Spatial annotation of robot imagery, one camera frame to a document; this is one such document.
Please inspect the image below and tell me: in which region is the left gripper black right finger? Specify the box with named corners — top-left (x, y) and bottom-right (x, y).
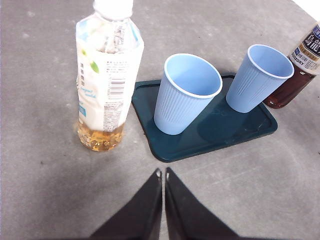
top-left (164, 167), bottom-right (238, 240)

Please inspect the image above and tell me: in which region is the ribbed blue cup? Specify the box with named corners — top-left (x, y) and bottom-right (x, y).
top-left (153, 52), bottom-right (223, 136)
top-left (225, 44), bottom-right (295, 114)

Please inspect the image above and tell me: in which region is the pale tea bottle white label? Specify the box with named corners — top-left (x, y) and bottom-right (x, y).
top-left (74, 0), bottom-right (145, 153)

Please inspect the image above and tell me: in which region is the dark oolong tea bottle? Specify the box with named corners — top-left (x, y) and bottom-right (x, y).
top-left (262, 21), bottom-right (320, 109)

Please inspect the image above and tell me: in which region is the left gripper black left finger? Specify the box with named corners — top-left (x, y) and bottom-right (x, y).
top-left (89, 168), bottom-right (164, 240)

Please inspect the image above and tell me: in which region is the dark teal tray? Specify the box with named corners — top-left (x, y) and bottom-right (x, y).
top-left (131, 72), bottom-right (279, 163)

